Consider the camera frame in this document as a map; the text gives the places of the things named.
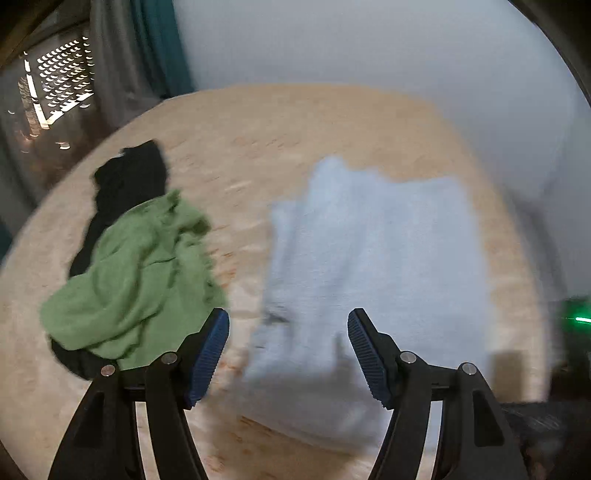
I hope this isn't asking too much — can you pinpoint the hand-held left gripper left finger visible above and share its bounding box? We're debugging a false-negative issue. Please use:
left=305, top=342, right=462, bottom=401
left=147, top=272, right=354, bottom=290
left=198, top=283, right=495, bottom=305
left=47, top=308, right=230, bottom=480

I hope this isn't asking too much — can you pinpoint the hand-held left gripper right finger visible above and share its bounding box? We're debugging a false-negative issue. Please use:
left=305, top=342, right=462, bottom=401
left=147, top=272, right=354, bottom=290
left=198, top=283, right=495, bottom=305
left=347, top=308, right=529, bottom=480

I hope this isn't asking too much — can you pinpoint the green garment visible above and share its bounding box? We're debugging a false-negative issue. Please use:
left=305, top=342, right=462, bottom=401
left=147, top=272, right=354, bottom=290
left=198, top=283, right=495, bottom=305
left=39, top=188, right=230, bottom=363

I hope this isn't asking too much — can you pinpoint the light blue garment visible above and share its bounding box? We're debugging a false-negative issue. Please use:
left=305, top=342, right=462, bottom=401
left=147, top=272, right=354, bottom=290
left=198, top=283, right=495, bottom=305
left=242, top=156, right=492, bottom=455

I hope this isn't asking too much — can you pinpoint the black garment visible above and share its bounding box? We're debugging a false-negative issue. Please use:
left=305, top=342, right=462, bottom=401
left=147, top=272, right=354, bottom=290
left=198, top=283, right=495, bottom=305
left=50, top=141, right=169, bottom=381

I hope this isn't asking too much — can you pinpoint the beige floral mattress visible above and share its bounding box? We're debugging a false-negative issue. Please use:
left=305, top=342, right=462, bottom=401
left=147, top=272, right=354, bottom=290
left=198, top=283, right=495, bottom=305
left=0, top=84, right=561, bottom=480

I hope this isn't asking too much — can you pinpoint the grey curtain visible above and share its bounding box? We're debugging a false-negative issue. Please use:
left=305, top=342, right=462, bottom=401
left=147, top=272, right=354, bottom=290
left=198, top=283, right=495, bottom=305
left=90, top=0, right=153, bottom=125

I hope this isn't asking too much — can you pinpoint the teal curtain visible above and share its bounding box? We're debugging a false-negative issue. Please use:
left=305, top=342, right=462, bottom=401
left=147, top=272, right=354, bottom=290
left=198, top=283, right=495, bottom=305
left=131, top=0, right=195, bottom=100

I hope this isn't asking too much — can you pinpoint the window with lattice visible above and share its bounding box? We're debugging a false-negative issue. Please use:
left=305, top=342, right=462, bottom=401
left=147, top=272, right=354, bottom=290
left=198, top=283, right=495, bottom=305
left=0, top=28, right=100, bottom=185

